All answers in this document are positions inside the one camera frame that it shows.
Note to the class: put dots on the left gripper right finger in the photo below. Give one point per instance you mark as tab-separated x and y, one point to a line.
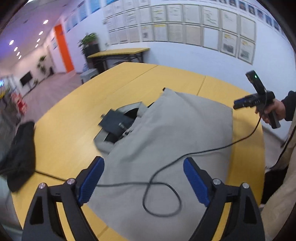
244	221

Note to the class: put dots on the yellow side table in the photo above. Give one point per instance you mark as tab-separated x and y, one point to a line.
99	59

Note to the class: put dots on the person's right hand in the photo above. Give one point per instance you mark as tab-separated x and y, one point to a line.
276	106

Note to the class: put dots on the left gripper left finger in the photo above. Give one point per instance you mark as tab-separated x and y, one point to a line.
43	221

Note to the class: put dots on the wall television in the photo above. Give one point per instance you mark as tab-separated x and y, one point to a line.
25	80

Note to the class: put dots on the orange door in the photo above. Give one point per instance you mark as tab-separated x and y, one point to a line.
63	48

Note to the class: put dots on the potted plant on cabinet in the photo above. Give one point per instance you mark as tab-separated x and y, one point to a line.
89	39

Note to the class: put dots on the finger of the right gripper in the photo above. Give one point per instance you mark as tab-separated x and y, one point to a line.
241	103

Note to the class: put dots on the black folded garment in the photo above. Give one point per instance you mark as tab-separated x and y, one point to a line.
19	164

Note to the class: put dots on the red boxes stack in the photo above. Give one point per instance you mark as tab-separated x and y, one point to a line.
20	103

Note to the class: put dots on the tall potted plant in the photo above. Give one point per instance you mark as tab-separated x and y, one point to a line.
41	65

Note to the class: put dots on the beige and black jacket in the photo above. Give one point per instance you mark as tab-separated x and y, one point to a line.
143	193

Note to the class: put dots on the right forearm black sleeve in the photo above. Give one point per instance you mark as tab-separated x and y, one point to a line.
289	102

